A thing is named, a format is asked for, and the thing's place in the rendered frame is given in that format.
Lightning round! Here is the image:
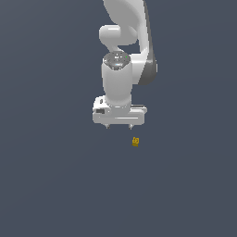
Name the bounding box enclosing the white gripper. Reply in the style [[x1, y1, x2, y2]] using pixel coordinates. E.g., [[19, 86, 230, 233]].
[[92, 95, 148, 130]]

